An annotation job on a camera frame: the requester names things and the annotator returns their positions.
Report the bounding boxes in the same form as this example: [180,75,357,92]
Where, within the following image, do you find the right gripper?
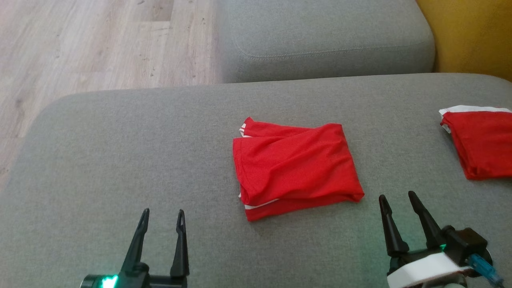
[378,190,467,288]

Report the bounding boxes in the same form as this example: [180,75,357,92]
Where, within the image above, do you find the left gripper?
[79,208,190,288]

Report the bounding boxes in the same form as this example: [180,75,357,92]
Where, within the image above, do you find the red shorts with white stripes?
[439,105,512,180]

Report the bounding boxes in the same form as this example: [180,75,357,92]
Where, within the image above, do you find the red white striped jersey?
[232,117,365,222]

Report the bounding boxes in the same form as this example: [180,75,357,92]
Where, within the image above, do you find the large grey sofa seat cushion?
[0,73,512,288]

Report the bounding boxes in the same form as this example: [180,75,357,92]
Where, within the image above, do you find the yellow sofa backrest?
[416,0,512,82]

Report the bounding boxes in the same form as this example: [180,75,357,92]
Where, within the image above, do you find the small grey sofa seat cushion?
[216,0,436,84]

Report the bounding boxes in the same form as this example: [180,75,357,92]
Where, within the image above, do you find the blue cable connector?
[466,254,505,288]

